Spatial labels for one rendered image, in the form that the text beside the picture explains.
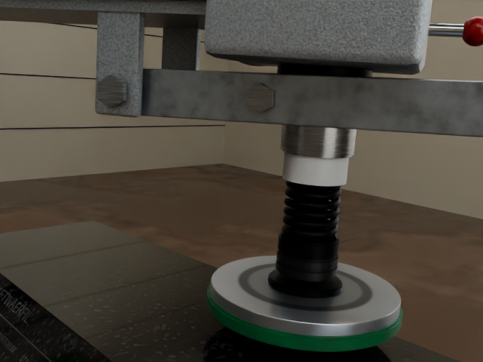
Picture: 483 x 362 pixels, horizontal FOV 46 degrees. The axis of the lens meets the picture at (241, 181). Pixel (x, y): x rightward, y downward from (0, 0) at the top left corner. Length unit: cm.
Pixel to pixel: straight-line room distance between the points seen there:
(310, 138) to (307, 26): 13
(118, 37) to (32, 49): 524
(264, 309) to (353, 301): 10
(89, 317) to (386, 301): 33
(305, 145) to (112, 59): 22
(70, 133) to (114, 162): 63
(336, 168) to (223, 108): 13
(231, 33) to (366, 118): 15
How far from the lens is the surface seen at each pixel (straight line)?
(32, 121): 587
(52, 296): 76
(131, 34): 61
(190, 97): 60
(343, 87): 56
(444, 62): 576
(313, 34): 52
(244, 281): 66
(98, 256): 91
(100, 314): 71
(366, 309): 62
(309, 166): 60
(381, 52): 51
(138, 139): 654
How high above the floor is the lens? 111
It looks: 10 degrees down
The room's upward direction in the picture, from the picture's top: 4 degrees clockwise
